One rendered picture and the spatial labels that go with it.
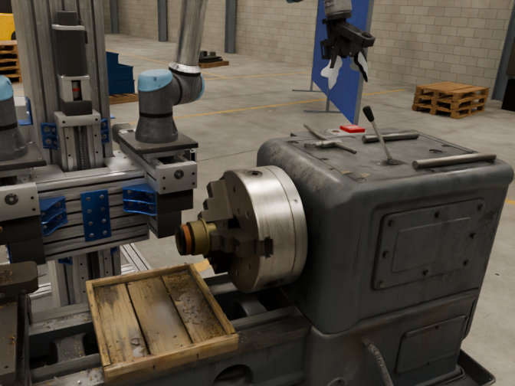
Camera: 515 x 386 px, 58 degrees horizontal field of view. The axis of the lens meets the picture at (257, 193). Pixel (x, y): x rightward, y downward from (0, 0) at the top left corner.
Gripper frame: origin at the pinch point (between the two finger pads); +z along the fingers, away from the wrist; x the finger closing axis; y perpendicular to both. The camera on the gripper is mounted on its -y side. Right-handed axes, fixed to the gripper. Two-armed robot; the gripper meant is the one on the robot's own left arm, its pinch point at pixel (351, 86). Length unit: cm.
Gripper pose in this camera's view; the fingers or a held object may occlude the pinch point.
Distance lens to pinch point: 139.7
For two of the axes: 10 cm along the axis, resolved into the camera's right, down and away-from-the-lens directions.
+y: -5.7, -1.2, 8.1
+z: 1.5, 9.6, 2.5
